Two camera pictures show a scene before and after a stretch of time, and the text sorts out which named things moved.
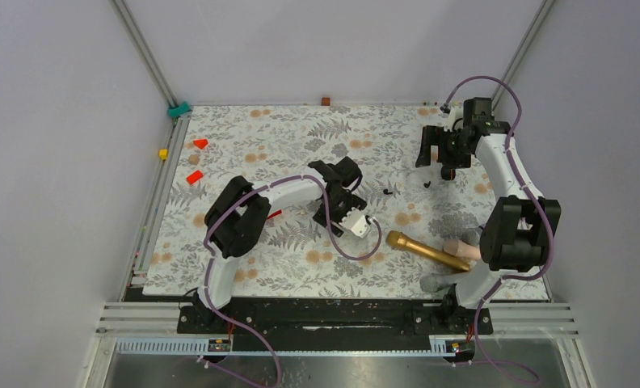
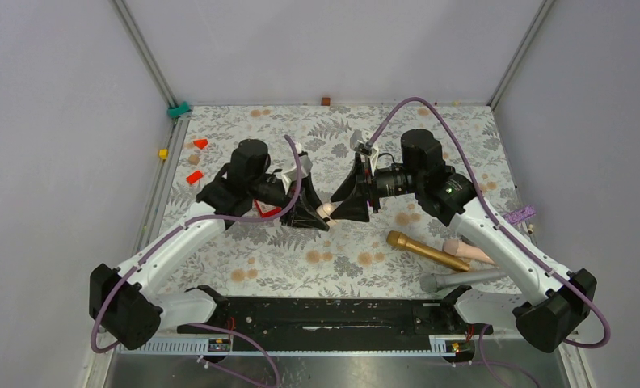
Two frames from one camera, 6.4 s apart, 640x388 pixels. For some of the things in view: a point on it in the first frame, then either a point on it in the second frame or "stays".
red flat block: [194, 177] stays
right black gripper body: [451, 152] to [375, 183]
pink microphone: [461, 250] stays
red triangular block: [200, 143] stays
